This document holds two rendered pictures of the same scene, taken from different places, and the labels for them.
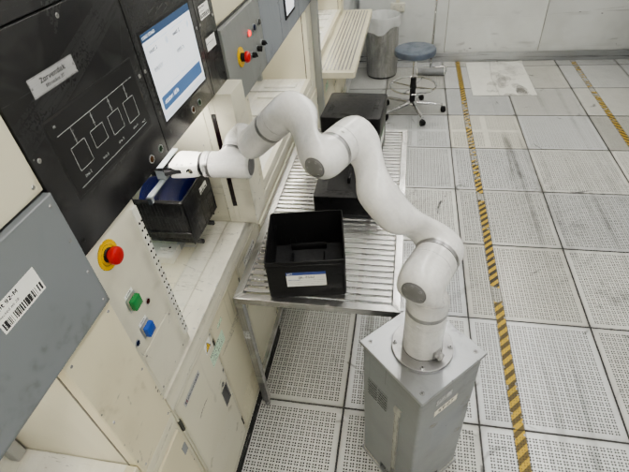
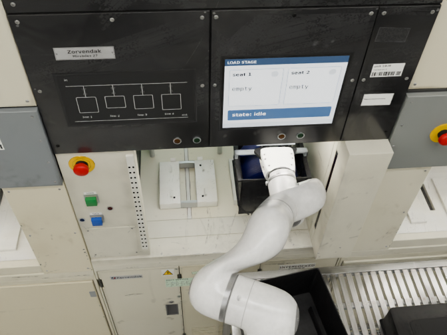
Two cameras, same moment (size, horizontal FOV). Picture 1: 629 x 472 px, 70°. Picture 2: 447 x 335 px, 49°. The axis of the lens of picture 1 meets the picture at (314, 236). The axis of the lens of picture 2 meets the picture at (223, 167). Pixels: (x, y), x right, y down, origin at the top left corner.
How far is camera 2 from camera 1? 0.99 m
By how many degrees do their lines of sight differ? 48
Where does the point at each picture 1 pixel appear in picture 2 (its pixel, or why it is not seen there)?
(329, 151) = (199, 292)
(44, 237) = (17, 128)
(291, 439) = not seen: outside the picture
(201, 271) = (230, 232)
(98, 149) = (108, 109)
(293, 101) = (255, 227)
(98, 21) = (166, 34)
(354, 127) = (256, 310)
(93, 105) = (119, 83)
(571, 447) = not seen: outside the picture
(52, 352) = not seen: outside the picture
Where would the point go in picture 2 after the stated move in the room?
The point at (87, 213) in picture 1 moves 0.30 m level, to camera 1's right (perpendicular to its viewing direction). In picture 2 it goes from (71, 135) to (91, 232)
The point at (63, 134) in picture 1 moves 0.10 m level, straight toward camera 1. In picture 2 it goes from (72, 87) to (34, 109)
